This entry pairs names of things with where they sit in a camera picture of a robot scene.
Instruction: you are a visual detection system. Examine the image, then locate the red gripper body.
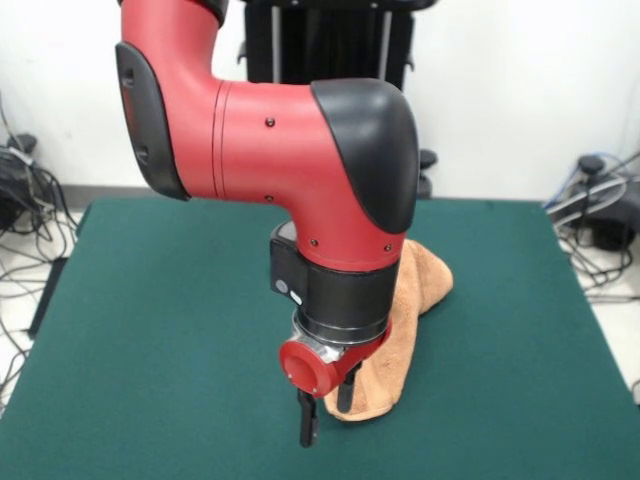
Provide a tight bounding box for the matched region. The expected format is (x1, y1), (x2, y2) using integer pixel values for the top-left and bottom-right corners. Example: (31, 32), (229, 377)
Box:
(277, 324), (394, 399)

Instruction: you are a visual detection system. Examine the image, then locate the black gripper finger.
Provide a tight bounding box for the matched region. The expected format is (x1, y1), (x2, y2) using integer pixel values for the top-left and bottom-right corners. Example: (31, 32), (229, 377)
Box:
(296, 388), (321, 449)
(337, 362), (363, 413)

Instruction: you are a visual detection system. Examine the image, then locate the tan terry towel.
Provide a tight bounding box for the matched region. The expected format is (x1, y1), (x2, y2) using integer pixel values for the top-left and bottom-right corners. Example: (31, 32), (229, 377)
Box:
(322, 238), (455, 422)

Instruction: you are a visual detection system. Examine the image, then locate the dark green table cloth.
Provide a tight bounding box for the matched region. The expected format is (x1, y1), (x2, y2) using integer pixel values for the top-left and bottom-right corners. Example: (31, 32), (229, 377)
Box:
(0, 198), (640, 480)

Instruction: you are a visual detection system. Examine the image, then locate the dark grey stand base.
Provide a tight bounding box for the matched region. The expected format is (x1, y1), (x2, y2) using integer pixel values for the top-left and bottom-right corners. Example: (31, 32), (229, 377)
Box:
(547, 154), (640, 251)
(0, 147), (36, 231)

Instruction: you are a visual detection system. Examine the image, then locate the black cable tangle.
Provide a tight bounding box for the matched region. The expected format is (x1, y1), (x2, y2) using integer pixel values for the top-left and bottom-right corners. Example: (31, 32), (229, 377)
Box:
(544, 149), (640, 406)
(0, 94), (79, 416)

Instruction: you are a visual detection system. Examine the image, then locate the blue cable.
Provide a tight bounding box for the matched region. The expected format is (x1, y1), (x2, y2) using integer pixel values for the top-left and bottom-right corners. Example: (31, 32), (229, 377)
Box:
(542, 151), (640, 210)

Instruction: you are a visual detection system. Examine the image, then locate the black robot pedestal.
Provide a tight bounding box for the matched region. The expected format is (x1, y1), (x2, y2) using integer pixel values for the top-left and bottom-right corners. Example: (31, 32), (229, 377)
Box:
(236, 0), (439, 201)

